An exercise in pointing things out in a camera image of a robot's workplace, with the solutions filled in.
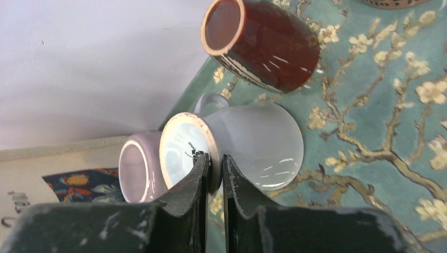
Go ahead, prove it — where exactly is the teal floral tray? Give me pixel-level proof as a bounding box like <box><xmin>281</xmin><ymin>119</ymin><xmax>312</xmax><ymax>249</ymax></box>
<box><xmin>171</xmin><ymin>1</ymin><xmax>446</xmax><ymax>252</ymax></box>

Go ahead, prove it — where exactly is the dark brown mug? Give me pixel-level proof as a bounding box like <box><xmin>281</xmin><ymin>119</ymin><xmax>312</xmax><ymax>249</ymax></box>
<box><xmin>200</xmin><ymin>1</ymin><xmax>320</xmax><ymax>93</ymax></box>

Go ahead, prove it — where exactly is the cream canvas tote bag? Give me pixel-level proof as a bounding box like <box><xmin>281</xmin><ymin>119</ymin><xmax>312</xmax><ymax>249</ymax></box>
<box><xmin>1</xmin><ymin>136</ymin><xmax>127</xmax><ymax>241</ymax></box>

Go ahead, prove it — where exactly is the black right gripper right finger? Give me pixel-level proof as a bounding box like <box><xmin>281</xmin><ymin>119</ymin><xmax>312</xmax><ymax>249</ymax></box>
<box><xmin>222</xmin><ymin>155</ymin><xmax>427</xmax><ymax>252</ymax></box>

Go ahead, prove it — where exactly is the white footed mug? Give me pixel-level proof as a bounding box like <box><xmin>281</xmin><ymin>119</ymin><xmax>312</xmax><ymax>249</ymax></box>
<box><xmin>159</xmin><ymin>93</ymin><xmax>304</xmax><ymax>194</ymax></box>

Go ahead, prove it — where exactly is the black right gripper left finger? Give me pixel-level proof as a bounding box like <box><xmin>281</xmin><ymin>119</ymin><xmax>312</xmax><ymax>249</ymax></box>
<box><xmin>1</xmin><ymin>154</ymin><xmax>210</xmax><ymax>252</ymax></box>

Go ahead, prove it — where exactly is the lilac mug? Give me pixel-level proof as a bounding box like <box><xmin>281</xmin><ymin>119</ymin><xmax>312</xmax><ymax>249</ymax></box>
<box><xmin>118</xmin><ymin>131</ymin><xmax>168</xmax><ymax>203</ymax></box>

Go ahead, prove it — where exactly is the terracotta pink mug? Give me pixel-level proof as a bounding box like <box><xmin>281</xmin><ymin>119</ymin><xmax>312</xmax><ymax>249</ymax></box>
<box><xmin>363</xmin><ymin>0</ymin><xmax>429</xmax><ymax>9</ymax></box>

